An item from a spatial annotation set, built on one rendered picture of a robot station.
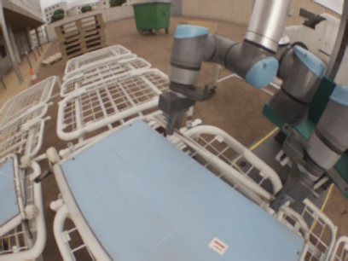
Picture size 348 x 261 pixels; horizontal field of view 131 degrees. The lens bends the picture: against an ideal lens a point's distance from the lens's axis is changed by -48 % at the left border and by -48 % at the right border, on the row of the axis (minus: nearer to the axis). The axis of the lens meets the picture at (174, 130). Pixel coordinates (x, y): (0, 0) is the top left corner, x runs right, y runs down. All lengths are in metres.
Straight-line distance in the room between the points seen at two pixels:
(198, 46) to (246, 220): 0.45
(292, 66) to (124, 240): 0.72
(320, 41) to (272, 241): 6.96
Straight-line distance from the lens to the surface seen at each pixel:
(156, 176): 0.41
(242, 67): 0.39
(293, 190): 0.37
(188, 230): 0.36
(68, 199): 0.46
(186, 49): 0.40
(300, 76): 0.61
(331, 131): 0.34
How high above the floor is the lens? 1.02
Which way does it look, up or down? 45 degrees down
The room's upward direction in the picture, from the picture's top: straight up
